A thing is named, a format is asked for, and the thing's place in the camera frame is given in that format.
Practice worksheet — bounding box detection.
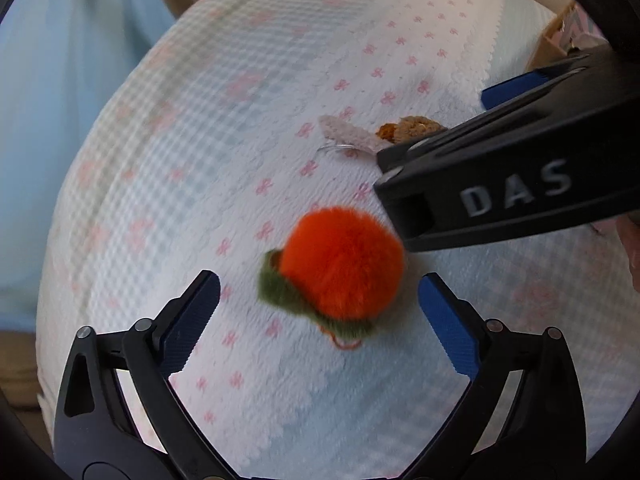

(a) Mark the orange pompom with green leaf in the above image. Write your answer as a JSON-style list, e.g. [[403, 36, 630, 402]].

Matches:
[[259, 207, 406, 350]]

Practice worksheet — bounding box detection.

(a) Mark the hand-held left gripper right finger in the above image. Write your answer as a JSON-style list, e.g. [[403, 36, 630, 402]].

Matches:
[[400, 272, 587, 480]]

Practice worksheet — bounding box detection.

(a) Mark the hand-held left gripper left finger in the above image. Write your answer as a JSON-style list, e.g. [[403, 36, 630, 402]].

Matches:
[[52, 270, 236, 480]]

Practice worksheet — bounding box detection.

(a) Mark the checked bed sheet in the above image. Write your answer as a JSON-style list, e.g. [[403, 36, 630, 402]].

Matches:
[[35, 0, 640, 480]]

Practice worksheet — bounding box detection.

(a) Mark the brown knitted toy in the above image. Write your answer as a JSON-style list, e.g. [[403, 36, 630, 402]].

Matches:
[[317, 114, 448, 157]]

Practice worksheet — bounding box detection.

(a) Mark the patterned cardboard box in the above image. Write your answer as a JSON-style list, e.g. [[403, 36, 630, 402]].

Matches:
[[522, 2, 608, 73]]

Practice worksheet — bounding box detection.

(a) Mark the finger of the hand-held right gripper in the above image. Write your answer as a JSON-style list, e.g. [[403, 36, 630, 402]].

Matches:
[[480, 42, 640, 111], [375, 60, 640, 176]]

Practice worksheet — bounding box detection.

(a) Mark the light blue hanging cloth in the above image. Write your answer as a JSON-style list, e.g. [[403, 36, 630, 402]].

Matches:
[[0, 0, 177, 331]]

